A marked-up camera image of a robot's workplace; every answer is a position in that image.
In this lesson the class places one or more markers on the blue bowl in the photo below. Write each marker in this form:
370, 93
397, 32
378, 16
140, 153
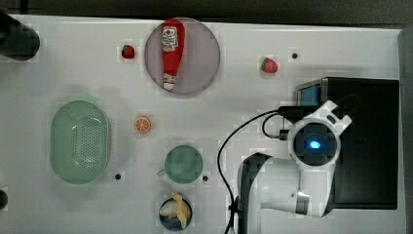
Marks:
173, 224

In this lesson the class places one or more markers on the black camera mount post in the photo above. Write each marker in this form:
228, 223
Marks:
17, 40

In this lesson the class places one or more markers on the silver black toaster oven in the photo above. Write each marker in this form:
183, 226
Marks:
367, 168

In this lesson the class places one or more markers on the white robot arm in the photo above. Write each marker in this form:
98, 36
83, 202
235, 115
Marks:
300, 183

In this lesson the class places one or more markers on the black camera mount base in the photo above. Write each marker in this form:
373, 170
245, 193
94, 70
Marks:
3, 199

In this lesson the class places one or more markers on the red ketchup bottle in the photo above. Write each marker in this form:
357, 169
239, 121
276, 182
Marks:
173, 44

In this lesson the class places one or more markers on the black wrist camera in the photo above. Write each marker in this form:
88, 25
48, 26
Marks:
295, 113

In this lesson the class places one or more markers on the red toy strawberry near oven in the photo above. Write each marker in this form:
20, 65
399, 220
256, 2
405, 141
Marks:
269, 65

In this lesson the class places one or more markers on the orange slice toy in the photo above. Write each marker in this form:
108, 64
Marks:
142, 124

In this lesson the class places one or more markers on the grey round plate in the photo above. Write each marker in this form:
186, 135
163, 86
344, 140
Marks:
199, 64

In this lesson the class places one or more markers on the green mug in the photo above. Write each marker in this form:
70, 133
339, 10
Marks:
183, 164

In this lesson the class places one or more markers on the green perforated colander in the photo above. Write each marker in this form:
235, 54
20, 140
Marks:
80, 142

